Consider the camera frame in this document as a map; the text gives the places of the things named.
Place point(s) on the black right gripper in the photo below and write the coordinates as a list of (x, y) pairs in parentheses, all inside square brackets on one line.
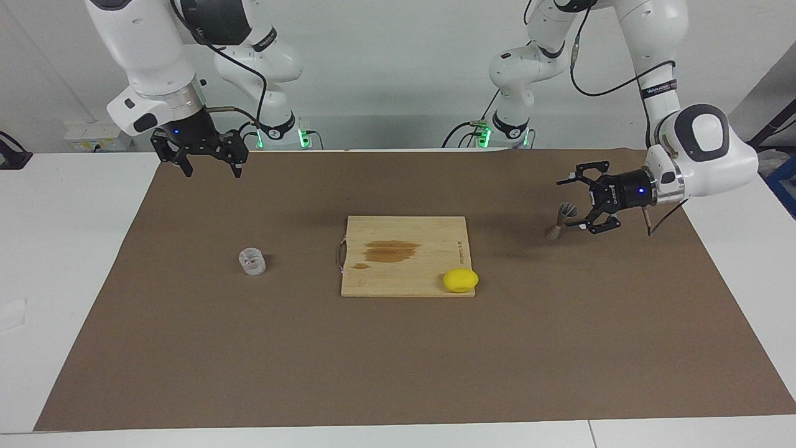
[(189, 134)]

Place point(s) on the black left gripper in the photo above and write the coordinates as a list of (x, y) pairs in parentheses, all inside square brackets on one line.
[(631, 190)]

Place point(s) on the metal jigger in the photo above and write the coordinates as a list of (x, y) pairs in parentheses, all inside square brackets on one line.
[(559, 223)]

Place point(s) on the clear glass cup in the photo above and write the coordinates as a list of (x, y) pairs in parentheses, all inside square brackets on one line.
[(252, 261)]

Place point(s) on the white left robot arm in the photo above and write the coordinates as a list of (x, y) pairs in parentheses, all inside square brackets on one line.
[(737, 162)]

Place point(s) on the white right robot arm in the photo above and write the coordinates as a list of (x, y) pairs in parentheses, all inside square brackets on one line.
[(143, 50)]

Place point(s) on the yellow lemon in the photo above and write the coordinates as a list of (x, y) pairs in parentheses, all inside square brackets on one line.
[(461, 280)]

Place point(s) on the black tripod stand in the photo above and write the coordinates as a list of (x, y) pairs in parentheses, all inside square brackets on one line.
[(774, 127)]

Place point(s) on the wooden cutting board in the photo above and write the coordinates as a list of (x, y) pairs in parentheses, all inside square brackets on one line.
[(404, 274)]

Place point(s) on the white tape patch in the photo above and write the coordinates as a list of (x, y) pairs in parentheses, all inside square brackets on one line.
[(12, 315)]

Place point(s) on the brown table mat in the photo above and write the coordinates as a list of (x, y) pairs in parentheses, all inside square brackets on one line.
[(398, 361)]

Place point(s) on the white wall socket box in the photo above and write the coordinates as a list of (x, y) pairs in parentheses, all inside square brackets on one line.
[(96, 135)]

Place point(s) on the black clamp mount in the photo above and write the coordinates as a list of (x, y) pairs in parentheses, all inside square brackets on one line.
[(12, 155)]

